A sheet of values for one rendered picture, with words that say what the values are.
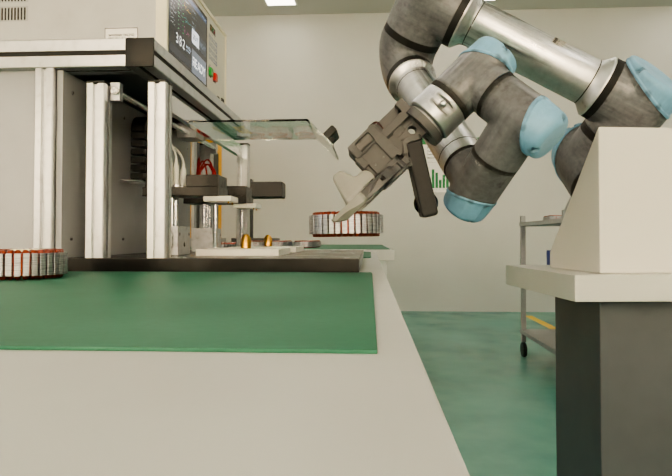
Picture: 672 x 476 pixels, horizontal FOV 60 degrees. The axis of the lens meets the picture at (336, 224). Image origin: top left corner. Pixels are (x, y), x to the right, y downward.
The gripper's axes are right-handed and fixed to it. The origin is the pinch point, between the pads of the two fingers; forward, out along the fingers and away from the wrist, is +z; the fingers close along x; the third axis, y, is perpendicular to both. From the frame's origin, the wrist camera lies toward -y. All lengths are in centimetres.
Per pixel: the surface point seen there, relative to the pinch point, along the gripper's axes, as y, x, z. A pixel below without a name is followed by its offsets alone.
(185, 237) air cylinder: 20.0, -23.3, 23.7
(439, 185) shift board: -19, -554, -98
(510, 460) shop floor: -98, -127, 17
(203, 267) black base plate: 10.1, -2.6, 20.1
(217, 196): 20.6, -19.6, 13.2
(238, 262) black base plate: 6.9, -2.6, 15.6
